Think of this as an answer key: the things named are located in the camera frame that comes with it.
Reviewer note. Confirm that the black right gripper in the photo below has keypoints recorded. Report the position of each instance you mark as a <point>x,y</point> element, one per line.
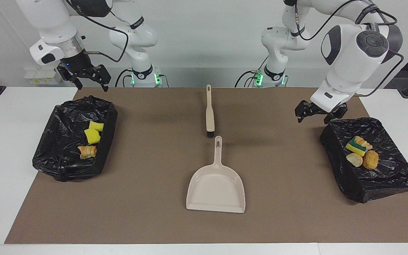
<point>76,63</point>

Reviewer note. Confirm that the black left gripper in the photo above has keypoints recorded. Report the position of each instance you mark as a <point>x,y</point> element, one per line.
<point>331,109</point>

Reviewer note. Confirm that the green and yellow sponge piece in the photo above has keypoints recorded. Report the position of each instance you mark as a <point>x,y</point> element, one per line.
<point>353,146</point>

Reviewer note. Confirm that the small yellow sponge piece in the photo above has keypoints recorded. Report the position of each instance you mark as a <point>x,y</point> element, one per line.
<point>96,126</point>

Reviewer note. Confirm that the toy bread roll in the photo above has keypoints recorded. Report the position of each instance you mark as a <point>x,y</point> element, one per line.
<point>365,143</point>

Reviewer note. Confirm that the pale bread slice piece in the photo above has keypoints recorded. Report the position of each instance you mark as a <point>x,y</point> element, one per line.
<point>354,159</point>

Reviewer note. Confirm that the large yellow sponge piece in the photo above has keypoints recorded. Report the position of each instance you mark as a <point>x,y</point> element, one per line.
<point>92,136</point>

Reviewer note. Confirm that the brown fried nugget toy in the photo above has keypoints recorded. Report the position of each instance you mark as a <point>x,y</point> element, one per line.
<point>370,160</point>

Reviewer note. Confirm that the toy croissant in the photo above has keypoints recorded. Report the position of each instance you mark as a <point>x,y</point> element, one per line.
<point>88,152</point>

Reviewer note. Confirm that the beige hand brush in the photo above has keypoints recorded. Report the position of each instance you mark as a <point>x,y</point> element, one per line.
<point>210,117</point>

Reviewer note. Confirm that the beige plastic dustpan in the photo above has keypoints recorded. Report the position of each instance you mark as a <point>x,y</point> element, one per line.
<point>216,191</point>

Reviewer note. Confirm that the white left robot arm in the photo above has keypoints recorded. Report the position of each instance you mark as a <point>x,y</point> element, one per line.
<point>349,63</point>

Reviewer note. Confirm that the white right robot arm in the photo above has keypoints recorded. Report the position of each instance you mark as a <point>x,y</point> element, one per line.
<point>51,21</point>

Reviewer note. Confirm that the open black bag bin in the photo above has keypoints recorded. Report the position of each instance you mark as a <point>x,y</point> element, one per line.
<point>58,159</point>

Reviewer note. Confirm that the closed black bag bin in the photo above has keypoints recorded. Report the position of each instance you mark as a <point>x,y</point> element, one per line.
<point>384,180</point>

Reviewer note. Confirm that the white box on table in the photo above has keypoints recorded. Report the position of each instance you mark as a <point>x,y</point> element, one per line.
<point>41,76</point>

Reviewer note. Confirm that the brown paper table mat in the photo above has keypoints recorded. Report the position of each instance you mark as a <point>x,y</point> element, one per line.
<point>204,226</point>

